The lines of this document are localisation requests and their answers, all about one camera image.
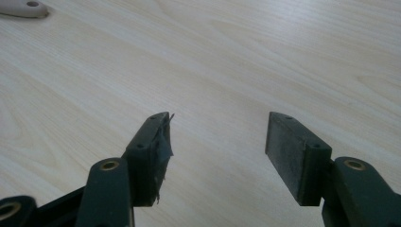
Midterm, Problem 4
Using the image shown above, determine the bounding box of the white plastic handle with hole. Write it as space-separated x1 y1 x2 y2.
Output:
0 0 50 19

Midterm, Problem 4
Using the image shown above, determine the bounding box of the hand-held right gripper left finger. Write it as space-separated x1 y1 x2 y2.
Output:
120 111 175 208

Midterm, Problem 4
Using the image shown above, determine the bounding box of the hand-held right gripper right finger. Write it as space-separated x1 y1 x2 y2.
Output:
265 111 333 207

